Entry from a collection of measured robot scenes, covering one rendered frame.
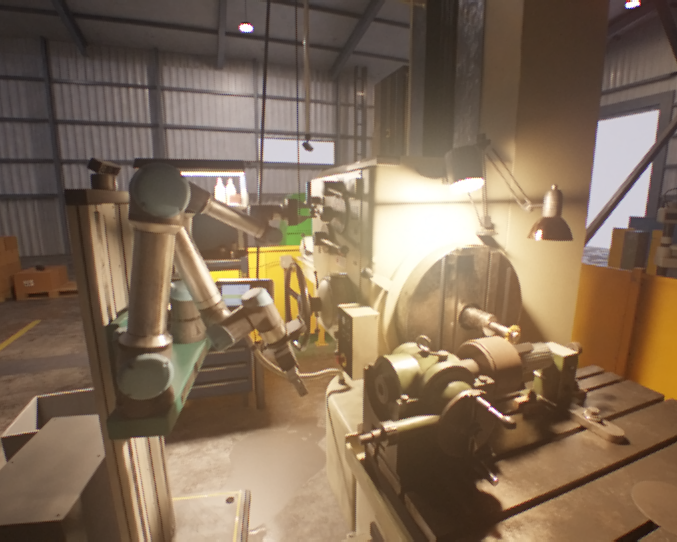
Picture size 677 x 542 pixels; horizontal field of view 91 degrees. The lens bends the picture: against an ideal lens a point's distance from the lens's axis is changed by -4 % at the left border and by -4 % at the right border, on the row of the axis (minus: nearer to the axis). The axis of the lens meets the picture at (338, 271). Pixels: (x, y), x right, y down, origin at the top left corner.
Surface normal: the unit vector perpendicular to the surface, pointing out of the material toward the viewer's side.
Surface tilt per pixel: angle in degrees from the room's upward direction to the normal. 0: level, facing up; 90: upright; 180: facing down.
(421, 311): 90
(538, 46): 90
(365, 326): 90
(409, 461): 90
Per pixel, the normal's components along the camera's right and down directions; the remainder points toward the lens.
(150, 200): 0.58, 0.03
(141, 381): 0.53, 0.29
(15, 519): 0.00, -0.98
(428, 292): 0.35, 0.18
